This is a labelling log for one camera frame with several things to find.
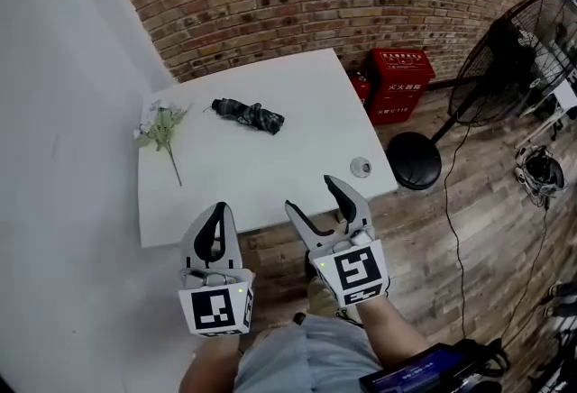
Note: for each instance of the person's right forearm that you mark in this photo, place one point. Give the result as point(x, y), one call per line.
point(392, 332)

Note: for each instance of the red fire extinguisher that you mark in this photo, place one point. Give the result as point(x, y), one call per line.
point(360, 89)

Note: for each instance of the person's black left shoe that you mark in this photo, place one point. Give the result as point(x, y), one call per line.
point(298, 317)

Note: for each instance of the artificial flower bouquet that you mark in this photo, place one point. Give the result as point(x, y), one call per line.
point(162, 125)

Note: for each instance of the black standing fan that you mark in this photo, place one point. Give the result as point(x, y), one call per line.
point(412, 161)

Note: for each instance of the red fire equipment box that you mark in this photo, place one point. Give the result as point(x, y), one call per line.
point(401, 89)

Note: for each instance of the white table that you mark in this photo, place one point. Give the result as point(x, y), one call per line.
point(270, 166)

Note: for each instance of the dark plaid umbrella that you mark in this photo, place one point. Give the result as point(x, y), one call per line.
point(250, 114)

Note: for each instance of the person's light blue shirt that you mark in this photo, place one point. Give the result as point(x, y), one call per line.
point(306, 359)

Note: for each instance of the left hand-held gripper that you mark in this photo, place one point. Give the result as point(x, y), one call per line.
point(212, 310)

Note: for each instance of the black device with screen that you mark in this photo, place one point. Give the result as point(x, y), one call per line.
point(414, 373)

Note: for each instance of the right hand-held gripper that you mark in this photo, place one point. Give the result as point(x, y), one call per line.
point(356, 271)

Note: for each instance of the person's left forearm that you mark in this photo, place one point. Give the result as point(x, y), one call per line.
point(209, 364)

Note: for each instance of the person's khaki trousers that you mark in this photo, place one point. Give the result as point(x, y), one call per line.
point(322, 296)

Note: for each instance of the headset on floor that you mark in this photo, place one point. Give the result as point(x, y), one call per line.
point(543, 170)

